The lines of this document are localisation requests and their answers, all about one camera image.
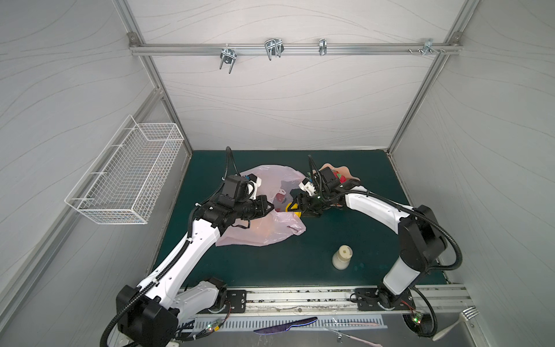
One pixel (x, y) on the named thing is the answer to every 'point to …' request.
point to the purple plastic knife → (284, 328)
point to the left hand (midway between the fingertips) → (271, 207)
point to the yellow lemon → (295, 207)
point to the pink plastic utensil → (355, 338)
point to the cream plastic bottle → (342, 258)
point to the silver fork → (465, 315)
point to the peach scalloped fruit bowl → (342, 169)
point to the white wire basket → (126, 179)
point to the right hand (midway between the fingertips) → (293, 211)
